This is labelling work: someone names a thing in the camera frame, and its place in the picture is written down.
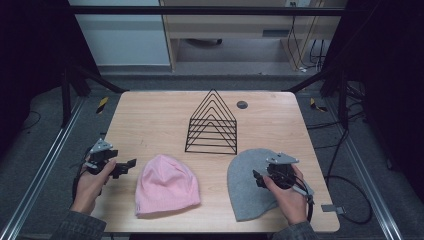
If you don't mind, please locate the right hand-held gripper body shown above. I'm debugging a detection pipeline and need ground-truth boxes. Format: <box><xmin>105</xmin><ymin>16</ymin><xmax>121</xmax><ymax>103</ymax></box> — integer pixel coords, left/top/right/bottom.
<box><xmin>265</xmin><ymin>152</ymin><xmax>316</xmax><ymax>198</ymax></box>

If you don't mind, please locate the yellow black striped tape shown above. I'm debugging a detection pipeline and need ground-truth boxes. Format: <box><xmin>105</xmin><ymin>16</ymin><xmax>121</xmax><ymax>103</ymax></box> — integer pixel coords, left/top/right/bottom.
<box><xmin>309</xmin><ymin>97</ymin><xmax>329</xmax><ymax>113</ymax></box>
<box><xmin>96</xmin><ymin>96</ymin><xmax>110</xmax><ymax>115</ymax></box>

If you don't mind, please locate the black horizontal frame bar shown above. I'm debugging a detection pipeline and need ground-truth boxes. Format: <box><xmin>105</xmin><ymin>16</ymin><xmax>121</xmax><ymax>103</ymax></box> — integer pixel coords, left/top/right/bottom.
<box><xmin>68</xmin><ymin>5</ymin><xmax>346</xmax><ymax>16</ymax></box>

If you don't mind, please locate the hand-held gripper cable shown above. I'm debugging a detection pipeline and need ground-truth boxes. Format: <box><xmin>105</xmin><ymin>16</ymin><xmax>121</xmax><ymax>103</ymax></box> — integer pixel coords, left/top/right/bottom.
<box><xmin>305</xmin><ymin>194</ymin><xmax>316</xmax><ymax>224</ymax></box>
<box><xmin>71</xmin><ymin>146</ymin><xmax>94</xmax><ymax>203</ymax></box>

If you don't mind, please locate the person's left hand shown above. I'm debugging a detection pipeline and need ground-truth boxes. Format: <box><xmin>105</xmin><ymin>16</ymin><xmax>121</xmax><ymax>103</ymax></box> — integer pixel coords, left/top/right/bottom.
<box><xmin>70</xmin><ymin>159</ymin><xmax>118</xmax><ymax>215</ymax></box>

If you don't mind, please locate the black looped floor cable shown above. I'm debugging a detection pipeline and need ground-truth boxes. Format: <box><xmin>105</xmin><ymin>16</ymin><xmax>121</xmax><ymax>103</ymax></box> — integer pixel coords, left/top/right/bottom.
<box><xmin>324</xmin><ymin>126</ymin><xmax>373</xmax><ymax>225</ymax></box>

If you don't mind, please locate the black wire triangular rack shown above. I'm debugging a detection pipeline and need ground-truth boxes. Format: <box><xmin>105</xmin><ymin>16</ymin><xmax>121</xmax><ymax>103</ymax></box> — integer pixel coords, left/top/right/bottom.
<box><xmin>184</xmin><ymin>88</ymin><xmax>238</xmax><ymax>156</ymax></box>

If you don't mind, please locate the pink knit beanie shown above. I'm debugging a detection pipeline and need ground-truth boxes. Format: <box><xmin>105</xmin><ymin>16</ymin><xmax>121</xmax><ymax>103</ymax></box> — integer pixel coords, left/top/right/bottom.
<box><xmin>134</xmin><ymin>153</ymin><xmax>202</xmax><ymax>219</ymax></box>

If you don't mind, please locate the white cabinet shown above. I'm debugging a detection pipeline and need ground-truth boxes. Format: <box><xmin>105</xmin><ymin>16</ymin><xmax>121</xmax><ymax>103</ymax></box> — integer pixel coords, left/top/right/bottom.
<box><xmin>68</xmin><ymin>0</ymin><xmax>171</xmax><ymax>67</ymax></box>

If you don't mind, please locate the left hand-held gripper cable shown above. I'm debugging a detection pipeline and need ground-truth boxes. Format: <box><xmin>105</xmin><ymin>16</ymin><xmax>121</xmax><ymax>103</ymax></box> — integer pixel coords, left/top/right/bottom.
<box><xmin>71</xmin><ymin>146</ymin><xmax>94</xmax><ymax>203</ymax></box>

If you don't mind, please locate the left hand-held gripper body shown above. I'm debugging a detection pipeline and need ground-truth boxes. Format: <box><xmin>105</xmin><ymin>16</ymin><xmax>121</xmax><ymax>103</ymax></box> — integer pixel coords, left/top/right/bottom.
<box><xmin>84</xmin><ymin>138</ymin><xmax>119</xmax><ymax>176</ymax></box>

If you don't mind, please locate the bundle of hanging cables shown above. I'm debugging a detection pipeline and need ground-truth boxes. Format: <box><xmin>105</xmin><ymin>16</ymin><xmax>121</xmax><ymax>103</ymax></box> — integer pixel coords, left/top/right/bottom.
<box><xmin>287</xmin><ymin>2</ymin><xmax>326</xmax><ymax>73</ymax></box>

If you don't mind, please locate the grey knit beanie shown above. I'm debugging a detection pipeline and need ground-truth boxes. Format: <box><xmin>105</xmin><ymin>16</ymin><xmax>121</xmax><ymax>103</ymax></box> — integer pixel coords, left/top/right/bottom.
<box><xmin>226</xmin><ymin>148</ymin><xmax>294</xmax><ymax>223</ymax></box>

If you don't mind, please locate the person's right hand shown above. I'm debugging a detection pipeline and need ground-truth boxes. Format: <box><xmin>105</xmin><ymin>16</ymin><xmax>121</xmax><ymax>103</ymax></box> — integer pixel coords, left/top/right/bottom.
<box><xmin>263</xmin><ymin>164</ymin><xmax>310</xmax><ymax>226</ymax></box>

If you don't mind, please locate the grey metal bracket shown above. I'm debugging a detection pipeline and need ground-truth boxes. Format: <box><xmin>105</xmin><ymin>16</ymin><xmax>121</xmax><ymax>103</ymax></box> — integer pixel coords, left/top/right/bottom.
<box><xmin>320</xmin><ymin>203</ymin><xmax>347</xmax><ymax>215</ymax></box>

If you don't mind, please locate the aluminium floor rail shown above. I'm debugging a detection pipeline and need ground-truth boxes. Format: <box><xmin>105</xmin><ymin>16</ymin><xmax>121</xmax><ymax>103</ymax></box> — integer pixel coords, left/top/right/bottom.
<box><xmin>0</xmin><ymin>96</ymin><xmax>86</xmax><ymax>240</ymax></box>
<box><xmin>324</xmin><ymin>96</ymin><xmax>405</xmax><ymax>240</ymax></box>

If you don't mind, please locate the right hand-held gripper cable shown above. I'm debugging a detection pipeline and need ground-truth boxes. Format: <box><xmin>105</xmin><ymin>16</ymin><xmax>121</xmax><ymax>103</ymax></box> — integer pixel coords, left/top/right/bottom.
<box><xmin>305</xmin><ymin>194</ymin><xmax>316</xmax><ymax>224</ymax></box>

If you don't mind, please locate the black metal stand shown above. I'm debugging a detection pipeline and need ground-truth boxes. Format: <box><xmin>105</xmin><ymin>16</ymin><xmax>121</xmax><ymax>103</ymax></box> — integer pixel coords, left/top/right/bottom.
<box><xmin>286</xmin><ymin>66</ymin><xmax>350</xmax><ymax>130</ymax></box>
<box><xmin>61</xmin><ymin>63</ymin><xmax>130</xmax><ymax>128</ymax></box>

